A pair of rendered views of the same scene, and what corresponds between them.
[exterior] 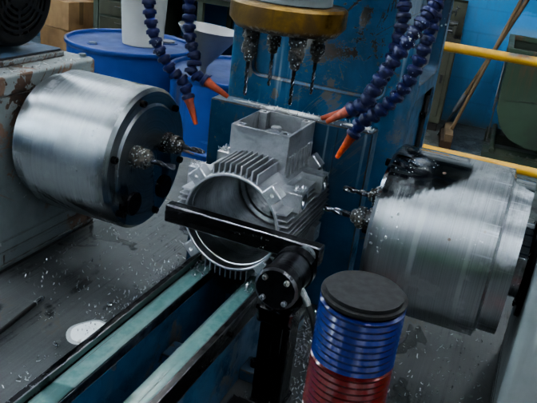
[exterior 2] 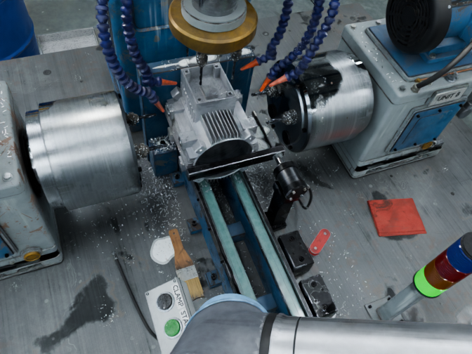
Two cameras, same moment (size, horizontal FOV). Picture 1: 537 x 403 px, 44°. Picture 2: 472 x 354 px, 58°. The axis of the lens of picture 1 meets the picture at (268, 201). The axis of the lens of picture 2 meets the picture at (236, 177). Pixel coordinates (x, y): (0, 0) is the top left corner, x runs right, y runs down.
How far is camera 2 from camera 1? 82 cm
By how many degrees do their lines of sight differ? 50
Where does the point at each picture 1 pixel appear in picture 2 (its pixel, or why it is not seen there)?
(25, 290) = (95, 254)
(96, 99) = (100, 140)
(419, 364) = not seen: hidden behind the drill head
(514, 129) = not seen: outside the picture
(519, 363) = (371, 146)
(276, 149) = (227, 105)
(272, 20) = (233, 48)
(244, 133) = (206, 105)
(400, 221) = (324, 121)
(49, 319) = (134, 260)
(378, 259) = (315, 140)
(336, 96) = not seen: hidden behind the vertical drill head
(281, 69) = (156, 20)
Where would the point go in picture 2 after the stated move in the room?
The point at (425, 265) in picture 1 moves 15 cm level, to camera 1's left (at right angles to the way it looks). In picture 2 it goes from (336, 133) to (297, 161)
